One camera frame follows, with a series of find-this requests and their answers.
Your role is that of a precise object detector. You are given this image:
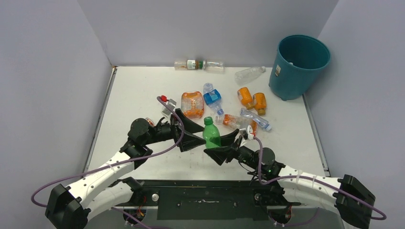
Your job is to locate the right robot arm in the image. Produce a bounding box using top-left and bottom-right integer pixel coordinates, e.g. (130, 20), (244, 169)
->
(204, 130), (376, 229)

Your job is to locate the large orange label bottle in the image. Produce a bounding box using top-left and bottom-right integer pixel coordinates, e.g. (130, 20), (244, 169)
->
(215, 114), (257, 135)

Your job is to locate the purple cable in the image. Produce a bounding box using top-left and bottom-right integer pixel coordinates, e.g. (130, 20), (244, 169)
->
(252, 135), (387, 220)
(31, 96), (185, 208)

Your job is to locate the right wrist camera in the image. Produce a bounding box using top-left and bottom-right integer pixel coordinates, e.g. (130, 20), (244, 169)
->
(240, 125), (256, 140)

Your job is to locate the clear bottle at wall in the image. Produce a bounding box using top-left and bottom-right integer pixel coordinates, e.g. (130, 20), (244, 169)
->
(203, 60), (224, 73)

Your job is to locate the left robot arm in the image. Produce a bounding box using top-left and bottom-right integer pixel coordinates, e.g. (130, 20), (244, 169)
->
(45, 108), (205, 229)

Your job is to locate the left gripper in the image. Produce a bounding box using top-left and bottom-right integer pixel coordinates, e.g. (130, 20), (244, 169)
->
(143, 109), (206, 151)

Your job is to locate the clear bottle green label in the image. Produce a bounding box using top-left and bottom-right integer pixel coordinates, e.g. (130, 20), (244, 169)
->
(174, 60), (206, 70)

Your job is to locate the green plastic bottle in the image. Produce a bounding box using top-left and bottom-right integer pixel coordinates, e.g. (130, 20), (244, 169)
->
(202, 116), (221, 149)

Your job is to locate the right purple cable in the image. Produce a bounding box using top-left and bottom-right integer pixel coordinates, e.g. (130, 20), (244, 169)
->
(252, 135), (387, 220)

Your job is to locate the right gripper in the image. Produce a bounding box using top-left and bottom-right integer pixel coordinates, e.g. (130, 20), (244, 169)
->
(204, 129), (263, 171)

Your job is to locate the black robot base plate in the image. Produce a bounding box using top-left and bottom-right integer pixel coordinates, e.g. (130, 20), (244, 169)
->
(120, 180), (295, 220)

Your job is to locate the crushed blue label bottle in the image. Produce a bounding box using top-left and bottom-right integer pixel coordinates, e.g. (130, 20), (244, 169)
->
(203, 83), (224, 116)

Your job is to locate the small orange juice bottle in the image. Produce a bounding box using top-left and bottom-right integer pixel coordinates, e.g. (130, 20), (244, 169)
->
(237, 87), (254, 110)
(253, 93), (267, 116)

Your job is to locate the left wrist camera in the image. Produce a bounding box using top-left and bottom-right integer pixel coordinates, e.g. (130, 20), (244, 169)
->
(160, 95), (177, 119)

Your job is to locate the crushed clear blue bottle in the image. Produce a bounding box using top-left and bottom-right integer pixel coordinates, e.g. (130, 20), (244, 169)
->
(240, 108), (272, 131)

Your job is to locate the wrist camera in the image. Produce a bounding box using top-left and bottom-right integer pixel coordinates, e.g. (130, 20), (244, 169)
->
(240, 125), (256, 140)
(160, 95), (177, 119)

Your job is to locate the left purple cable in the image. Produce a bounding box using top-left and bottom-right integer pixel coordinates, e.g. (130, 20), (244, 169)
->
(31, 96), (185, 208)

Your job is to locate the teal plastic bin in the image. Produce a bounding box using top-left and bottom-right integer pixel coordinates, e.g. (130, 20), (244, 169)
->
(269, 35), (331, 101)

